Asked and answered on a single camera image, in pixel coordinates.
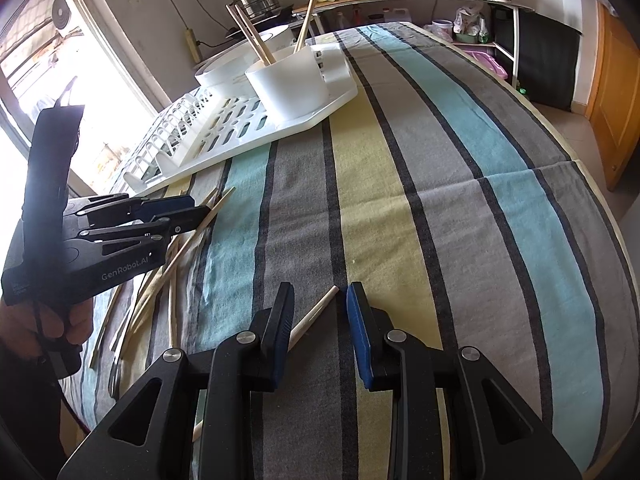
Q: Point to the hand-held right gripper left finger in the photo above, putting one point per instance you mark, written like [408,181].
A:
[282,335]

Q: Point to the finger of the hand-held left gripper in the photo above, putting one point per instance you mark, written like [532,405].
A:
[185,221]
[170,205]

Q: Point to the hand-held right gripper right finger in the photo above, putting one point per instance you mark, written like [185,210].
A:
[357,335]

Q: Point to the light wooden chopstick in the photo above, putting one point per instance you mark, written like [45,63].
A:
[309,7]
[248,35]
[315,6]
[320,307]
[256,34]

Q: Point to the group of wooden chopsticks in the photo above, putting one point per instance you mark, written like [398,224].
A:
[172,310]

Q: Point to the white plastic dish rack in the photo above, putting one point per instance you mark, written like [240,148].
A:
[225,130]

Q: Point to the white utensil cup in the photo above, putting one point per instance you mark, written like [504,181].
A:
[290,90]

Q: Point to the person's left forearm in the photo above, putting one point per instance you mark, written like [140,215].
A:
[25,400]

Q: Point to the person's left hand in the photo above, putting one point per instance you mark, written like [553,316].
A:
[77,322]

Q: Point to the striped tablecloth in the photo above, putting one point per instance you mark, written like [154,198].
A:
[450,260]

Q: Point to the white bowl with dark rim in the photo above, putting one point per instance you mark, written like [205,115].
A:
[225,72]

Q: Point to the beige power strip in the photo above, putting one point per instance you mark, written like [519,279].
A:
[192,47]

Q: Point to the outdoor air conditioner unit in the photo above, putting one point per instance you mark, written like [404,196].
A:
[62,10]

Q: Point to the induction cooker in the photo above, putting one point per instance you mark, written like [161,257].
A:
[282,14]

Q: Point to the steel steamer pot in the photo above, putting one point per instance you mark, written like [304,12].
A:
[255,0]

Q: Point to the white ceramic jar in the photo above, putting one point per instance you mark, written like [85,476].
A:
[442,27]

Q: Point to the black panel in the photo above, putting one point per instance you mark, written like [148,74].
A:
[545,60]

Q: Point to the food packets in bags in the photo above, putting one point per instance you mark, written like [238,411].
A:
[467,20]

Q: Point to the wooden door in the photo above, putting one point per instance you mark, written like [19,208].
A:
[615,100]

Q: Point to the white window frame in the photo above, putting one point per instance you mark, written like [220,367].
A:
[125,50]

